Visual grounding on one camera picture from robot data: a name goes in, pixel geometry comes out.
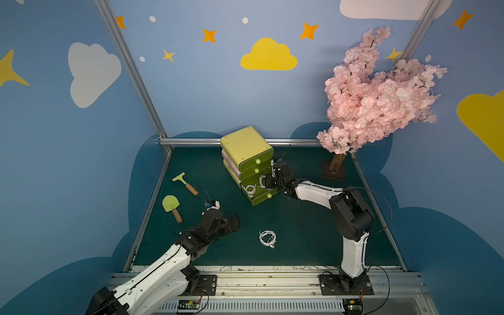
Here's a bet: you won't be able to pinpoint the yellow-green drawer cabinet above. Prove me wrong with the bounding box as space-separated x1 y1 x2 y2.
220 126 277 206

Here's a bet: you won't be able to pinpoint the white wired earphones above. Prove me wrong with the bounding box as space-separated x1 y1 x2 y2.
245 185 257 198
259 175 269 188
258 230 277 249

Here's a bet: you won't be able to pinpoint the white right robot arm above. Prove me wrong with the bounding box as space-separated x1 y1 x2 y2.
259 160 374 284

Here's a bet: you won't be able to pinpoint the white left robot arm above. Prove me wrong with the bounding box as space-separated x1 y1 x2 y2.
85 207 240 314

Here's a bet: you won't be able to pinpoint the pink blossom artificial tree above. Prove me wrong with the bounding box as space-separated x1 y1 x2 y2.
317 26 447 180

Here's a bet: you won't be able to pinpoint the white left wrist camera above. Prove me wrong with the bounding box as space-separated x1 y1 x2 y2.
205 199 221 211

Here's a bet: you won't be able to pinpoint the round green spatula wooden handle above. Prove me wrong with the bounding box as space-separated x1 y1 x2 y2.
161 195 182 223

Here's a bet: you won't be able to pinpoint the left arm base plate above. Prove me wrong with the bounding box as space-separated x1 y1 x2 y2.
184 274 218 296

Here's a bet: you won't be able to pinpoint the green scraper with wooden handle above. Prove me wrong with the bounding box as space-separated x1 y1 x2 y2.
172 172 199 196

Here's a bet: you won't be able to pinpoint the aluminium front rail platform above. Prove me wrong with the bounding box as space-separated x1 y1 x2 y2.
96 264 438 315

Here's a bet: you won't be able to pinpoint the aluminium back frame rail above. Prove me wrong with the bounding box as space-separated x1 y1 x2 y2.
159 138 320 147

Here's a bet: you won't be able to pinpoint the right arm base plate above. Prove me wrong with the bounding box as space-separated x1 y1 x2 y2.
318 273 374 296

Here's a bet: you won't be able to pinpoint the aluminium right frame post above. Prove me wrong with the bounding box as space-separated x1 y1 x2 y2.
400 0 442 60

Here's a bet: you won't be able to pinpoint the aluminium frame post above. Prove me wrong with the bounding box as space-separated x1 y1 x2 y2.
94 0 173 155
400 0 442 60

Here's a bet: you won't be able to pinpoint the aluminium left frame post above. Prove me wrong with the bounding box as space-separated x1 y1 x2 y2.
94 0 173 155

